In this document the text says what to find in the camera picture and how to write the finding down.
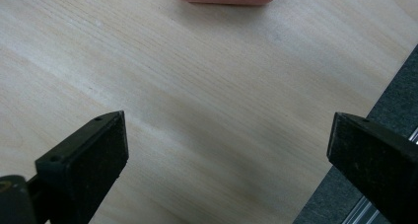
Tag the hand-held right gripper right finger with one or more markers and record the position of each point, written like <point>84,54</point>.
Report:
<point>378,158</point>

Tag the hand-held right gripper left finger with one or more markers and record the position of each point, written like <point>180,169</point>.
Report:
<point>82,164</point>

